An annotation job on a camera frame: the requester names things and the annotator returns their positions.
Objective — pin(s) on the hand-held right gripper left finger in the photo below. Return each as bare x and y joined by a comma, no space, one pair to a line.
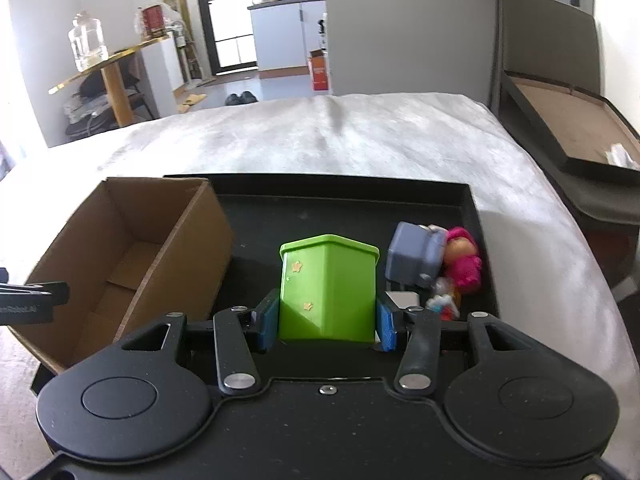
267,325

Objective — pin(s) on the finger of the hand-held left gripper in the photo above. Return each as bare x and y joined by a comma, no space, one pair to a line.
35,293

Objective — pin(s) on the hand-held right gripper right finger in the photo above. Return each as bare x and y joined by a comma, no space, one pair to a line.
387,330

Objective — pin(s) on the small red toy figurine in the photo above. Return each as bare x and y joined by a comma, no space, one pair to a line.
446,305

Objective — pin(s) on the green toy house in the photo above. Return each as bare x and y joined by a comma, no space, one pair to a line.
327,295

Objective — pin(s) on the grey-blue small plastic case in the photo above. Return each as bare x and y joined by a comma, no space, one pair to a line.
412,252

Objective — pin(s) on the brown cardboard box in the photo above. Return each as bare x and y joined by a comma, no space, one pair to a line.
125,260

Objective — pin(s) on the pink-haired doll figurine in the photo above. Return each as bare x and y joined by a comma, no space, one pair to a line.
462,260

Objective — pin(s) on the black shallow tray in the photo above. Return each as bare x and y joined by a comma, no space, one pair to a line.
325,210

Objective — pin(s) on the round gold-edged table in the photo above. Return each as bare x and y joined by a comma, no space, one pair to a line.
117,85

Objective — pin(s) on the black slippers pair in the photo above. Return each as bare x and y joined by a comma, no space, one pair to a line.
241,98

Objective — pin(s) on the yellow slippers pair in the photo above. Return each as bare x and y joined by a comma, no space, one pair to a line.
191,101

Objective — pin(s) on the clear glass jar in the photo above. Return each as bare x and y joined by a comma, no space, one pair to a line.
88,42

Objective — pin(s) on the orange carton box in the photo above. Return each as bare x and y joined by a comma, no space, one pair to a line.
319,72

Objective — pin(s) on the white kitchen cabinet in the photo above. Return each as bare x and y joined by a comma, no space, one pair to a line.
280,35

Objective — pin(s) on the crumpled white tissue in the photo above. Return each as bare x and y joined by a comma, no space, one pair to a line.
622,156

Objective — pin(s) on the red canister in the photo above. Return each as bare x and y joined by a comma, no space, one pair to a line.
153,20

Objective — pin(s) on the black-framed glass door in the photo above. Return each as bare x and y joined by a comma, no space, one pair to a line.
227,15

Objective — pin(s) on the grey upholstered board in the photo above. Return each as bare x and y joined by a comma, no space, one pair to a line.
545,35

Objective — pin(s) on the black frame with brown board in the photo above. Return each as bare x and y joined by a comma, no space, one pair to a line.
565,115

